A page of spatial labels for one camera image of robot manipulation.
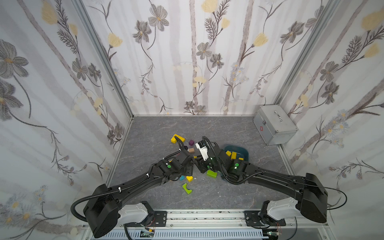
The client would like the long yellow block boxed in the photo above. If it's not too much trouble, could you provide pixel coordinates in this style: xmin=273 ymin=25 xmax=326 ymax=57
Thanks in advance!
xmin=173 ymin=134 xmax=186 ymax=142
xmin=231 ymin=152 xmax=237 ymax=160

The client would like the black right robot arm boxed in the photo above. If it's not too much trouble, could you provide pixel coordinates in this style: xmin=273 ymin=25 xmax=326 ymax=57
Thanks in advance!
xmin=195 ymin=149 xmax=328 ymax=223

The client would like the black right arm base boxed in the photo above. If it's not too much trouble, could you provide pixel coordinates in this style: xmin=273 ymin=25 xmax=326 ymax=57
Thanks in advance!
xmin=244 ymin=201 xmax=286 ymax=229

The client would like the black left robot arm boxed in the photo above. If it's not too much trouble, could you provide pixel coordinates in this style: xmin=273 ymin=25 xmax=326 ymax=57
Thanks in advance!
xmin=82 ymin=151 xmax=194 ymax=238

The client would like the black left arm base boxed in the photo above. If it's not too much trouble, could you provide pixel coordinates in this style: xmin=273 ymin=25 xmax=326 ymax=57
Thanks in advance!
xmin=140 ymin=201 xmax=168 ymax=228

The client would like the green rectangular block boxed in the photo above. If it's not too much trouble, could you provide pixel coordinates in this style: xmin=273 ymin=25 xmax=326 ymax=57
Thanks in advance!
xmin=206 ymin=170 xmax=218 ymax=179

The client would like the small yellow block front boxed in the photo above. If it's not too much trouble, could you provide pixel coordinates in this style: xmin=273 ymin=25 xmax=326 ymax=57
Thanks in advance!
xmin=186 ymin=176 xmax=194 ymax=182

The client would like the green arch block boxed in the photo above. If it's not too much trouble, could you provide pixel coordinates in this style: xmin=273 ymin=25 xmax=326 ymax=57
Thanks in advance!
xmin=182 ymin=183 xmax=192 ymax=195

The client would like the teal plastic bin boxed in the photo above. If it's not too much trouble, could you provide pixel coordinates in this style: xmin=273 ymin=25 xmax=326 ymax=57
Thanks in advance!
xmin=224 ymin=145 xmax=249 ymax=182

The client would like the silver aluminium first aid case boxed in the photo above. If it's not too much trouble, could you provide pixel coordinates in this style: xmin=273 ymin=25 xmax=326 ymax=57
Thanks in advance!
xmin=253 ymin=105 xmax=298 ymax=146

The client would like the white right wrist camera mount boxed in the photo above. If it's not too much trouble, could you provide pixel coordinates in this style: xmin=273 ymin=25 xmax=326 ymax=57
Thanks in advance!
xmin=196 ymin=141 xmax=209 ymax=161

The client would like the black corrugated cable conduit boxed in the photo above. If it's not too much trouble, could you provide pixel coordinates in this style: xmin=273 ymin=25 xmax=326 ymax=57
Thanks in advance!
xmin=70 ymin=173 xmax=151 ymax=223

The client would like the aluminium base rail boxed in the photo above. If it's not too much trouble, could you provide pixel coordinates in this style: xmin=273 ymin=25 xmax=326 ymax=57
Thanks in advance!
xmin=79 ymin=208 xmax=334 ymax=240

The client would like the white cable tray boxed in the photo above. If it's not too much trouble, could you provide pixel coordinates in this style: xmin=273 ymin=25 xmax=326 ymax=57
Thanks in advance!
xmin=89 ymin=229 xmax=269 ymax=240

